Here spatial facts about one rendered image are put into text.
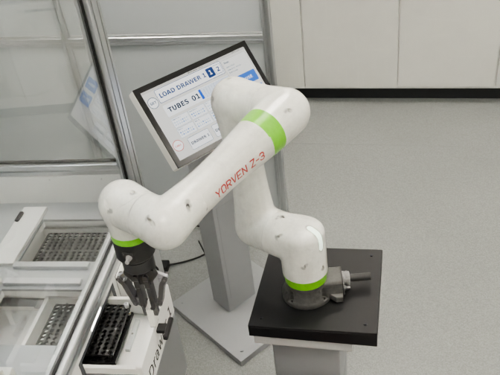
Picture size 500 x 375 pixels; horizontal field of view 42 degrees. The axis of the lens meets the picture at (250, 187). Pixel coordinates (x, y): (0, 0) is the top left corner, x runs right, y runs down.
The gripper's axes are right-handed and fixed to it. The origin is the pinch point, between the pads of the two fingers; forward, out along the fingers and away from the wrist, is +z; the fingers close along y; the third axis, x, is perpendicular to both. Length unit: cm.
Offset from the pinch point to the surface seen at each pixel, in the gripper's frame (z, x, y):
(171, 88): -17, 91, -13
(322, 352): 33, 17, 41
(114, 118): -28, 50, -19
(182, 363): 85, 53, -17
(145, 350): 6.4, -6.4, -1.4
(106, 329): 9.4, 2.9, -15.3
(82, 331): 1.2, -5.3, -17.0
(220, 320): 96, 86, -8
